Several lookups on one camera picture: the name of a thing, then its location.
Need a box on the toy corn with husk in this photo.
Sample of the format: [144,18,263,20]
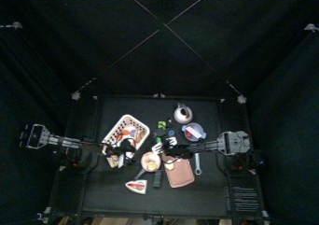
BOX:
[106,154,127,169]

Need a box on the white slotted spatula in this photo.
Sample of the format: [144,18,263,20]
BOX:
[151,142,164,155]

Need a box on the dark grey toy piece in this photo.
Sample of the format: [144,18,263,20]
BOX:
[152,128,168,138]

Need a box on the toy frying pan with egg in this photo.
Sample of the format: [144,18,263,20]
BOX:
[132,151,163,181]

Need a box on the white plastic basket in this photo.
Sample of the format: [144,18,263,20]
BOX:
[102,114,151,151]

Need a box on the red and white toy food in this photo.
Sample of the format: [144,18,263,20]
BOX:
[184,125,203,140]

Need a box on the silver toy utensil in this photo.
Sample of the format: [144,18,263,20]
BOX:
[194,152,203,176]

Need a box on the pink cutting board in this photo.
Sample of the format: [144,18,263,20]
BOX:
[162,153,198,189]

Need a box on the silver toy kettle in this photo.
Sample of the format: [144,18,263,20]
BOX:
[172,102,195,125]

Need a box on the white warning label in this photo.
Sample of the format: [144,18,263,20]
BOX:
[231,186,259,213]

